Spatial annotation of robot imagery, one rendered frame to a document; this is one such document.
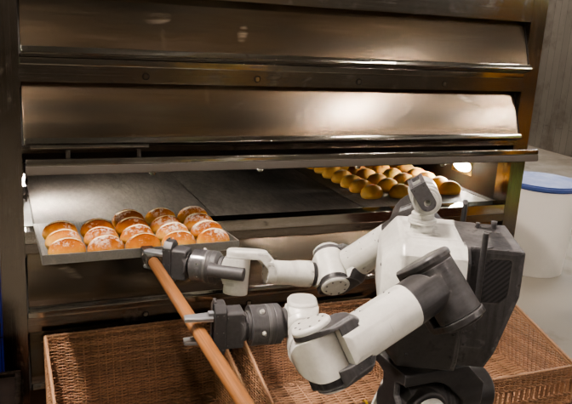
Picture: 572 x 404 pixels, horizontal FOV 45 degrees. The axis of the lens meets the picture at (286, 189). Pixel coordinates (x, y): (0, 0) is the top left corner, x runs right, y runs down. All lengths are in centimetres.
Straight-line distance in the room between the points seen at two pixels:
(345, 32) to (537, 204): 343
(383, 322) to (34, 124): 125
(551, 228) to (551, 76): 670
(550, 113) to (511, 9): 937
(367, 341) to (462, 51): 156
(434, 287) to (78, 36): 127
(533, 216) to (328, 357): 441
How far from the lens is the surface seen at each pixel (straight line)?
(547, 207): 555
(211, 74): 219
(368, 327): 126
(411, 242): 149
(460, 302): 136
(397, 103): 250
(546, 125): 1213
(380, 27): 244
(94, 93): 215
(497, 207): 286
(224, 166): 209
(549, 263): 573
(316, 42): 230
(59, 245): 194
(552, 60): 1210
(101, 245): 194
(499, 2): 270
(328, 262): 184
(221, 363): 135
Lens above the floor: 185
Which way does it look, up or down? 14 degrees down
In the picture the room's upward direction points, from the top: 4 degrees clockwise
